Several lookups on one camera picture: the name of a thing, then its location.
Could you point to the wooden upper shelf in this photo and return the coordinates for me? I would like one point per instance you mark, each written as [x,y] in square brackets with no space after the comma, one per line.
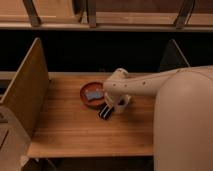
[108,15]

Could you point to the blue sponge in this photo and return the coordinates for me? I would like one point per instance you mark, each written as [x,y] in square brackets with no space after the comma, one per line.
[93,95]

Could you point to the right dark side panel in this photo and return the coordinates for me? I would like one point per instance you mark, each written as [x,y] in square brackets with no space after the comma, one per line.
[173,57]

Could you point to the left wooden side panel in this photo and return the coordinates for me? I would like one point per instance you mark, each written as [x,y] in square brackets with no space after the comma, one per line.
[22,101]

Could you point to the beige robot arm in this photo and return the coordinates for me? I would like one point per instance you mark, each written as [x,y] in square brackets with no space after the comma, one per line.
[120,86]

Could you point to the beige robot torso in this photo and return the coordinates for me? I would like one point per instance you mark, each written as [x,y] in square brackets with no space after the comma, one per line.
[183,123]

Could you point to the white ceramic cup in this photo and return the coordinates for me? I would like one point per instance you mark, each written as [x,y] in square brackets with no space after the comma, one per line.
[120,107]

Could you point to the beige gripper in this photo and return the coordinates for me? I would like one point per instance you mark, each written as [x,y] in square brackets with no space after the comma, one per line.
[112,99]

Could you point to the brown round plate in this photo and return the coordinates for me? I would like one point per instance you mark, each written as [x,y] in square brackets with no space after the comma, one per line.
[90,87]

